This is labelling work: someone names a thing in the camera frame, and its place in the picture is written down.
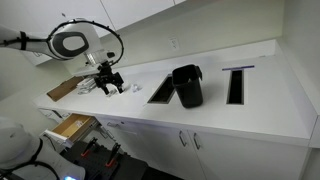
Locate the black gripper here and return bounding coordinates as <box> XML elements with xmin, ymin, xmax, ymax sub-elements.
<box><xmin>94</xmin><ymin>62</ymin><xmax>124</xmax><ymax>95</ymax></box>

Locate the door metal handle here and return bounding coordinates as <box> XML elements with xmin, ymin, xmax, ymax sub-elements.
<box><xmin>179</xmin><ymin>130</ymin><xmax>187</xmax><ymax>147</ymax></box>
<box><xmin>193</xmin><ymin>133</ymin><xmax>201</xmax><ymax>150</ymax></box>

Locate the cupboard door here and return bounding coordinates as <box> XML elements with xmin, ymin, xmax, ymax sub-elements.
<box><xmin>188</xmin><ymin>130</ymin><xmax>308</xmax><ymax>180</ymax></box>
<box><xmin>138</xmin><ymin>127</ymin><xmax>206</xmax><ymax>180</ymax></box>

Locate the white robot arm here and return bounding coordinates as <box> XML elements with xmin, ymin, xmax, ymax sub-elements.
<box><xmin>0</xmin><ymin>18</ymin><xmax>123</xmax><ymax>180</ymax></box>

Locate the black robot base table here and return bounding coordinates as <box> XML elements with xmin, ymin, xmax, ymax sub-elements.
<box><xmin>63</xmin><ymin>141</ymin><xmax>148</xmax><ymax>180</ymax></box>

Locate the open wooden drawer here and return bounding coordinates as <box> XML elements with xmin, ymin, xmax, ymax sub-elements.
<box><xmin>44</xmin><ymin>114</ymin><xmax>95</xmax><ymax>143</ymax></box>

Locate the crumpled white paper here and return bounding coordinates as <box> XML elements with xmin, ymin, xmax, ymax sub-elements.
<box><xmin>131</xmin><ymin>84</ymin><xmax>142</xmax><ymax>92</ymax></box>

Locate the stack of magazines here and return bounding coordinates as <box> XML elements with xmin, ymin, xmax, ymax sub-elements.
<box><xmin>77</xmin><ymin>78</ymin><xmax>96</xmax><ymax>95</ymax></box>

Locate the closed white drawer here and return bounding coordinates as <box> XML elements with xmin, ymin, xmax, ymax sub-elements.
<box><xmin>97</xmin><ymin>117</ymin><xmax>137</xmax><ymax>133</ymax></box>

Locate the brown cardboard piece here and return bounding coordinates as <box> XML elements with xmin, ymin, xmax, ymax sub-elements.
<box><xmin>47</xmin><ymin>77</ymin><xmax>83</xmax><ymax>102</ymax></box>

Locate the red black clamp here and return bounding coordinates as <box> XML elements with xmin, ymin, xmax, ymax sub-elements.
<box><xmin>105</xmin><ymin>143</ymin><xmax>121</xmax><ymax>167</ymax></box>
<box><xmin>81</xmin><ymin>137</ymin><xmax>98</xmax><ymax>157</ymax></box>

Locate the purple tape strip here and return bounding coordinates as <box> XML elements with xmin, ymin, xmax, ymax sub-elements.
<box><xmin>222</xmin><ymin>65</ymin><xmax>255</xmax><ymax>71</ymax></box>

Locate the white wall outlet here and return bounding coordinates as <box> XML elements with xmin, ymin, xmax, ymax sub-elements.
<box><xmin>169</xmin><ymin>37</ymin><xmax>180</xmax><ymax>51</ymax></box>

